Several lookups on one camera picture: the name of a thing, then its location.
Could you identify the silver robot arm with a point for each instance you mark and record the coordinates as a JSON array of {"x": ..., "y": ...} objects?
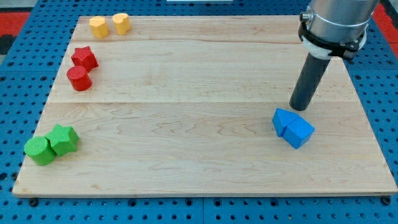
[{"x": 338, "y": 21}]

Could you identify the light wooden board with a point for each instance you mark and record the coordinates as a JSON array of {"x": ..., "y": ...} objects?
[{"x": 182, "y": 106}]

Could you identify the blue triangle block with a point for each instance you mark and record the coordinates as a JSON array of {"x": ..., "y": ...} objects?
[{"x": 281, "y": 119}]

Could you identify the blue cube block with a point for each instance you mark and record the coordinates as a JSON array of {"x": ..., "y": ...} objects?
[{"x": 298, "y": 132}]

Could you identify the yellow heart block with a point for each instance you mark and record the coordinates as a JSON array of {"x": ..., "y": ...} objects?
[{"x": 121, "y": 23}]

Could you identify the red cylinder block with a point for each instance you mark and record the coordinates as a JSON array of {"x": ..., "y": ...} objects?
[{"x": 79, "y": 78}]

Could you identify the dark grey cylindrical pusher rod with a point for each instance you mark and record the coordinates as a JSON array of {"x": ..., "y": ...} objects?
[{"x": 307, "y": 83}]

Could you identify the red star block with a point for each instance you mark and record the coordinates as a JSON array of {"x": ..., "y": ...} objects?
[{"x": 84, "y": 57}]

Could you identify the yellow hexagon block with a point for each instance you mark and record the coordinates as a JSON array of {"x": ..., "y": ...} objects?
[{"x": 99, "y": 27}]

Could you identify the green star block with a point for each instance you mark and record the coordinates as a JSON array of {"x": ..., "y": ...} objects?
[{"x": 63, "y": 139}]

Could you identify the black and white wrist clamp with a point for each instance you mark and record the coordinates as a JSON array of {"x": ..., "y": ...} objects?
[{"x": 325, "y": 50}]

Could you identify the green cylinder block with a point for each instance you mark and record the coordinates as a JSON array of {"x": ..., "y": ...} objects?
[{"x": 38, "y": 148}]

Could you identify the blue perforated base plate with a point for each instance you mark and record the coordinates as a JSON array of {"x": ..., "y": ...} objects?
[{"x": 27, "y": 74}]

